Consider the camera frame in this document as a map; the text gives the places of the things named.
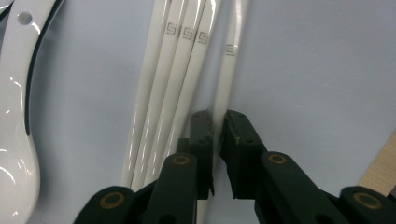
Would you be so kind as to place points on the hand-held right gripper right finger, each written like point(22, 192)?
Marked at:
point(243, 161)

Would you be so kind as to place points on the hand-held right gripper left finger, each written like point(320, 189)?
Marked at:
point(205, 155)

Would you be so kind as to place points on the bundle of white chopsticks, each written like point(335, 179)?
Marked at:
point(168, 77)

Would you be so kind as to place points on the light blue table mat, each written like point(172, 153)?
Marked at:
point(311, 77)

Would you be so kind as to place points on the white ceramic spoon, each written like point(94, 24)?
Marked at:
point(15, 124)

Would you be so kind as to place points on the glossy white single chopstick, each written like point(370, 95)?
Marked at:
point(232, 62)

